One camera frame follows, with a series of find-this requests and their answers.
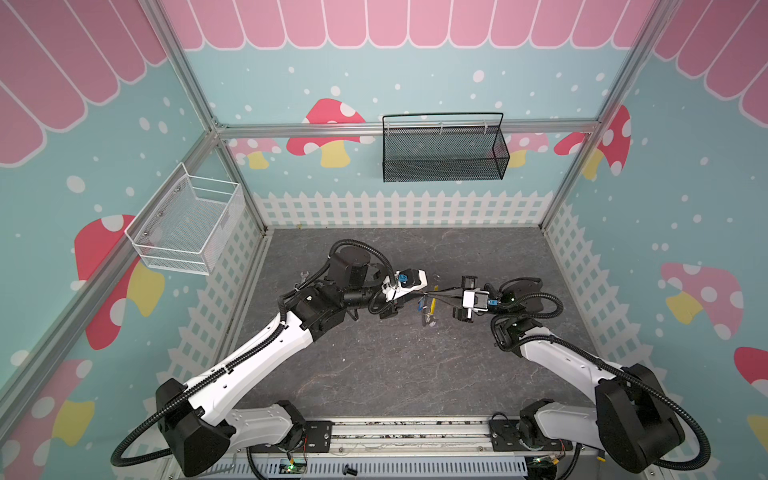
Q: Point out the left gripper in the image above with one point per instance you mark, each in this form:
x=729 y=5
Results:
x=390 y=310

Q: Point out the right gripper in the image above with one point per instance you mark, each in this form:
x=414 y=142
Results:
x=465 y=299

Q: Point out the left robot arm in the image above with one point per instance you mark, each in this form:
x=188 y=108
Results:
x=346 y=283

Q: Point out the white vented cable duct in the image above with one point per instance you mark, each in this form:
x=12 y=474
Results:
x=504 y=467

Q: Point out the black mesh wall basket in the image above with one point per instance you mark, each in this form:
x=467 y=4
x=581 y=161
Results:
x=437 y=147

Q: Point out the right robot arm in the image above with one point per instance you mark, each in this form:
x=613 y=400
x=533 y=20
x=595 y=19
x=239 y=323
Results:
x=630 y=417

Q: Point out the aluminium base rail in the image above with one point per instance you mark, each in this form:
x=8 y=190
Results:
x=408 y=435

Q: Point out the white wire wall basket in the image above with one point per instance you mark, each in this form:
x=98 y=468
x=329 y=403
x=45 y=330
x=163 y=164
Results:
x=188 y=222

